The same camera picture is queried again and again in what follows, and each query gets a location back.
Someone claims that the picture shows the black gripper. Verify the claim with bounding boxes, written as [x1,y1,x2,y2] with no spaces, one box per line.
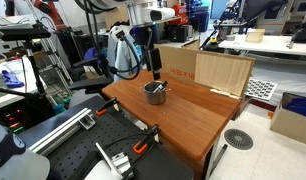
[148,47,163,81]

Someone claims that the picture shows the black white Expo marker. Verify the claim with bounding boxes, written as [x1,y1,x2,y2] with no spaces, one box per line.
[153,80,168,94]

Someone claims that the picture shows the small steel pot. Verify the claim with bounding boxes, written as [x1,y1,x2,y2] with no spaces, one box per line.
[139,80,171,106]

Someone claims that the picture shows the flattened brown cardboard box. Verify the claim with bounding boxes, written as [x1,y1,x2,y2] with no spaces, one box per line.
[155,39,257,101]

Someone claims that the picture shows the light blue jacket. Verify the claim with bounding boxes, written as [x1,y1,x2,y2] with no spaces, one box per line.
[107,31,144,83]

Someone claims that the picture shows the black orange bar clamp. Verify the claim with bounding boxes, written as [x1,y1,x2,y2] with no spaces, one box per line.
[95,97,120,117]
[132,124,161,155]

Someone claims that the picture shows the black office chair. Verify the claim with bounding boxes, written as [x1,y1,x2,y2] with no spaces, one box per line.
[67,56,114,95]

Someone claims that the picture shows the black perforated breadboard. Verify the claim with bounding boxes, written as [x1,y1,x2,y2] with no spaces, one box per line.
[46,106,154,180]

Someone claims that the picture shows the metal step ladder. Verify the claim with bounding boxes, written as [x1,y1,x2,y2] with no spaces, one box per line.
[24,0,74,88]

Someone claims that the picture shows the round floor drain grate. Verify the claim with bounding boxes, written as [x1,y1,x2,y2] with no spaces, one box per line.
[223,128,255,151]

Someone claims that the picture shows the black rod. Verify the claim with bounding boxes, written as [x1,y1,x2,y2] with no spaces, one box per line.
[209,143,229,177]

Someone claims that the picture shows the dotted calibration board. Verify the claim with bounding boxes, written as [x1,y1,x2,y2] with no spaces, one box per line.
[244,78,279,102]

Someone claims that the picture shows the small wooden box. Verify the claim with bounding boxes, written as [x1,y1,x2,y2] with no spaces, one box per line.
[245,28,266,44]

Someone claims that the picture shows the white work table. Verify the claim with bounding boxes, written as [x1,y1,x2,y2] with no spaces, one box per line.
[217,33,306,58]

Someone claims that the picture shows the open cardboard box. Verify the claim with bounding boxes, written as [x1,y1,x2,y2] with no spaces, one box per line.
[269,91,306,146]

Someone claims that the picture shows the blue cloth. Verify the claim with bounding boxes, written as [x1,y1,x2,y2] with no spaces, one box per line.
[1,69,26,89]

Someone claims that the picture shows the black computer with red lights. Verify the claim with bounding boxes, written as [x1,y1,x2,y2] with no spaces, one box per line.
[0,96,57,135]

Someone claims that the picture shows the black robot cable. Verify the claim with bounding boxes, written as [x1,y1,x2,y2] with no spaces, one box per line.
[109,28,155,82]

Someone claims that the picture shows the short aluminium extrusion bracket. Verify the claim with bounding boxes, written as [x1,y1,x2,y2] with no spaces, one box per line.
[94,141,136,180]

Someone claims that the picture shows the long aluminium extrusion rail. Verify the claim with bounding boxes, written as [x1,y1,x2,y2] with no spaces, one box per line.
[27,107,97,157]

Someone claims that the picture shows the black camera tripod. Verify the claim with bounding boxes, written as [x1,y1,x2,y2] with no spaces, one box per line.
[0,39,49,103]

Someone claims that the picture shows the black stereo camera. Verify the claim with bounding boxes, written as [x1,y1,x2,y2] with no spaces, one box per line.
[0,26,52,43]

